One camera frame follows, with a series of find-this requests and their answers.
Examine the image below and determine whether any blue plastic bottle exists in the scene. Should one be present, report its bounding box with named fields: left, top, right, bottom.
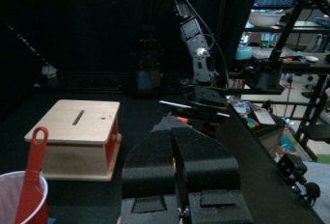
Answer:
left=280, top=126, right=297, bottom=154

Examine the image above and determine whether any steel brace cable with turnbuckle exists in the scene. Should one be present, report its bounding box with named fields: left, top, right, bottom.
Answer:
left=6, top=23, right=59, bottom=79

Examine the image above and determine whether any wooden box with slot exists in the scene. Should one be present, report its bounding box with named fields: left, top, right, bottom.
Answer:
left=23, top=98, right=123, bottom=182

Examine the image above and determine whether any red drawer with wooden knob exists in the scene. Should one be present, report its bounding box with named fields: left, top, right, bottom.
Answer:
left=105, top=116, right=125, bottom=173

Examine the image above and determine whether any black metal shelf frame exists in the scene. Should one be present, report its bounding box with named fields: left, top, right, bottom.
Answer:
left=296, top=72, right=330, bottom=163

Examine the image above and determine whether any white flat box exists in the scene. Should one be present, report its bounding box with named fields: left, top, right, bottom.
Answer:
left=252, top=107, right=277, bottom=126

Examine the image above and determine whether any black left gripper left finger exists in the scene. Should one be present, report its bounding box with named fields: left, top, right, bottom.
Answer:
left=121, top=115, right=188, bottom=224

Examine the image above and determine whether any red plastic spoon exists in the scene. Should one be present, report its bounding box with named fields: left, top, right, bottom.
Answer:
left=15, top=126, right=51, bottom=224

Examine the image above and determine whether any teal cup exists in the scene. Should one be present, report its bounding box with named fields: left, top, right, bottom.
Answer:
left=236, top=44, right=254, bottom=62

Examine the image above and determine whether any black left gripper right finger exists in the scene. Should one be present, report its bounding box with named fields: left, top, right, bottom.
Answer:
left=172, top=126, right=256, bottom=224

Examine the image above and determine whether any white bowl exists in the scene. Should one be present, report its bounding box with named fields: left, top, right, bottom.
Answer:
left=248, top=11, right=286, bottom=28

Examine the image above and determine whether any red plastic cup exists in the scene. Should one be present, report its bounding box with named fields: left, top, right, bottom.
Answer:
left=0, top=170, right=51, bottom=224

